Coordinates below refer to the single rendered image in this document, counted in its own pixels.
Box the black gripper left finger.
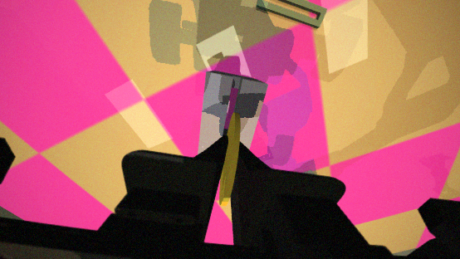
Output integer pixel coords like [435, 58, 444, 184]
[121, 135, 228, 242]

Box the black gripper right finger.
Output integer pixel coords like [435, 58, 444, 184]
[230, 141, 346, 246]

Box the gold coin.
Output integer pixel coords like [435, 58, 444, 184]
[219, 112, 241, 206]

